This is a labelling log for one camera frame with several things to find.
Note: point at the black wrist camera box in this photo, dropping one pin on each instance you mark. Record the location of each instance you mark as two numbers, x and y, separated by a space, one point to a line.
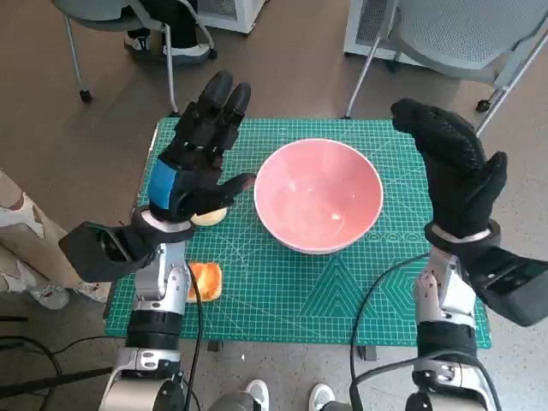
90 252
514 282

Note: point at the white shoe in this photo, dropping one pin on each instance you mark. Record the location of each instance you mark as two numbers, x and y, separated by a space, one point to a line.
257 394
321 396

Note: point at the orange rectangular toy bread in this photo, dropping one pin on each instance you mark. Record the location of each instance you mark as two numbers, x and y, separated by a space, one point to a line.
210 280

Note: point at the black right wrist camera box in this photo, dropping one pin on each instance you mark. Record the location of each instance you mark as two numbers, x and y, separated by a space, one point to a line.
514 282

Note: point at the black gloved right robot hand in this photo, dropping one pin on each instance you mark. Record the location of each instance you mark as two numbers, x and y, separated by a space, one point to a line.
458 180

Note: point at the grey mesh chair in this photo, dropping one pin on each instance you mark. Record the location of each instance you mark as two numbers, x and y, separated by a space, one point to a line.
449 30

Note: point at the white cabinet with vent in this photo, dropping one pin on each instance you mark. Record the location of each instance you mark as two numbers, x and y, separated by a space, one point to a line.
366 25

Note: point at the grey chair with smooth seat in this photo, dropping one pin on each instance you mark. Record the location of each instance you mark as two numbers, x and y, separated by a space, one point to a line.
85 13

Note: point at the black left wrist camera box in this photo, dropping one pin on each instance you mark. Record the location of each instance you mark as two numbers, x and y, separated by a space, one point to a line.
90 252

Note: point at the seated person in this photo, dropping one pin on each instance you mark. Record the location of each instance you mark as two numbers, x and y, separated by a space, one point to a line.
180 25

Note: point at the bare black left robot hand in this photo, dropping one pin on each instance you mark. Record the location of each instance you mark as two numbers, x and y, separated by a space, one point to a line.
201 141

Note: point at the standing person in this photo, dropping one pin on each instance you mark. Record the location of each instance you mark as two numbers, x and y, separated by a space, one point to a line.
34 240

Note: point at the green cutting mat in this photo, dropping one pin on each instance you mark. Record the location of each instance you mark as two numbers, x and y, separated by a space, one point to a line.
278 291

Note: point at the black floor bar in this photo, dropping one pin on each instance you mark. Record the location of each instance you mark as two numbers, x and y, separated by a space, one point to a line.
43 383

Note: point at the pink bowl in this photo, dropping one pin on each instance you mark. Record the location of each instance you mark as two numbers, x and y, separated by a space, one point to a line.
317 192

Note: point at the black table clamp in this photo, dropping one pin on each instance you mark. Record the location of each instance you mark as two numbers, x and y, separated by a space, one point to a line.
368 353

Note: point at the pale round toy bread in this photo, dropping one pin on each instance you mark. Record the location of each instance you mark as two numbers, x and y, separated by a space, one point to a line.
212 217

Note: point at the short black flat bar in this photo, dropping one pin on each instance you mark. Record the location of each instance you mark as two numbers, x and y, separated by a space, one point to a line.
13 319

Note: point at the small white cabinet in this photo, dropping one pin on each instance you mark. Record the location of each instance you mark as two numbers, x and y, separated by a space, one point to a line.
233 13

